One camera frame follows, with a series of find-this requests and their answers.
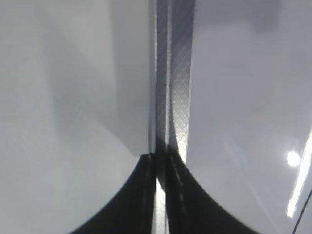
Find white board with grey frame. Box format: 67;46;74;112
0;0;312;234

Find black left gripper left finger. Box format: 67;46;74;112
73;154;156;234

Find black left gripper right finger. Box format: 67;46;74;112
165;147;256;234

